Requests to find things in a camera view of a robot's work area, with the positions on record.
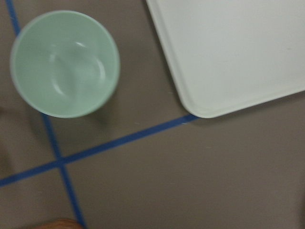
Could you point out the cream bear tray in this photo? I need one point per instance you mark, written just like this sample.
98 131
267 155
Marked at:
228 55

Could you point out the green bowl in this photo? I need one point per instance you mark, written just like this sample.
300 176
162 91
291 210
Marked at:
65 64

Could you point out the wooden cutting board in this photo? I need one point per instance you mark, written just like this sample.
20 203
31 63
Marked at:
59 224

